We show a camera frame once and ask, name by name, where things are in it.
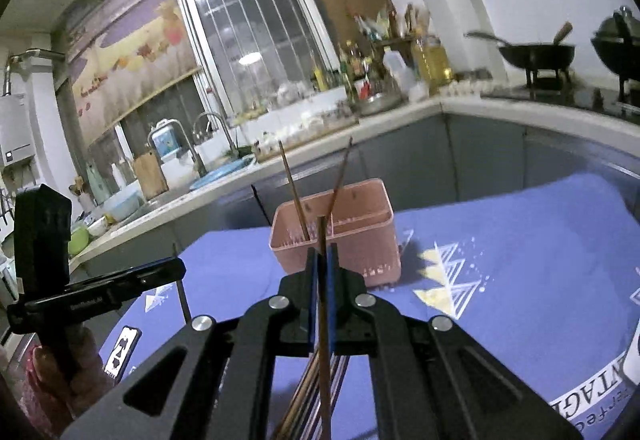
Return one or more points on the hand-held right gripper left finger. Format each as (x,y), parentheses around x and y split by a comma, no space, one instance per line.
(314,300)

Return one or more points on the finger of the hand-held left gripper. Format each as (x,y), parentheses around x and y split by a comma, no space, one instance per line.
(125,282)

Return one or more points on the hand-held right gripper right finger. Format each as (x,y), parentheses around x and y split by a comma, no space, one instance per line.
(336,300)

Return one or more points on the brown wooden chopstick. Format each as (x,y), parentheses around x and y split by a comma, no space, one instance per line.
(293,190)
(325,295)
(342,175)

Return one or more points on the black chopstick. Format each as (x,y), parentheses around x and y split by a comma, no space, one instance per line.
(182,290)

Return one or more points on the pink plastic utensil basket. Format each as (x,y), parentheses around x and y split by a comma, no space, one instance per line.
(360,245)

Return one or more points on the bunch of brown chopsticks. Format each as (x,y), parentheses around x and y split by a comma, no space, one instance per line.
(305,395)

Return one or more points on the person's left hand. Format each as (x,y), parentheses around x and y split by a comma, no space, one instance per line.
(90,370)

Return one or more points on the green bowl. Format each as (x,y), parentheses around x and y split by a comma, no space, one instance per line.
(78,241)

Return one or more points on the wooden cutting board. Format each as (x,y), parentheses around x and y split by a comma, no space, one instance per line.
(150,177)

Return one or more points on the white water heater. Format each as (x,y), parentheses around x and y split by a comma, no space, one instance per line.
(15,130)

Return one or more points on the blue plate in sink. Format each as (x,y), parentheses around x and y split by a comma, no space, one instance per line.
(220,175)

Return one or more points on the blue printed cloth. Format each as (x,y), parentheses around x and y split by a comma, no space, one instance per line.
(500,245)

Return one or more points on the chrome sink faucet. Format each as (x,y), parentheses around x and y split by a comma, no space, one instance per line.
(215,130)

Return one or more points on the metal bowl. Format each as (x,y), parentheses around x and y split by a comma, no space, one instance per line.
(378,104)

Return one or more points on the printed roller blind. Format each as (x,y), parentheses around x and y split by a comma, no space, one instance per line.
(135,55)

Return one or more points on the kitchen counter with grey cabinets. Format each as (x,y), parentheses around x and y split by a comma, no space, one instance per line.
(475,145)

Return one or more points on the white plastic jug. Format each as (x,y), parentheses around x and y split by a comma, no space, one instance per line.
(398,70)

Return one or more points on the yellow oil bottle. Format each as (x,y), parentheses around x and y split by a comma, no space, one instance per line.
(431,63)

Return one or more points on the barred kitchen window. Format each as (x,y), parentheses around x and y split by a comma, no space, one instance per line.
(250,30)

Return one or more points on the gas stove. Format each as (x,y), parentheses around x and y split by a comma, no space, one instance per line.
(560,93)

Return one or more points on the black wok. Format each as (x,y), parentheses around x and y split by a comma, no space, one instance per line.
(537,56)

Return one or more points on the black lidded pot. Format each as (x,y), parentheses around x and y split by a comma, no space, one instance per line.
(617,45)

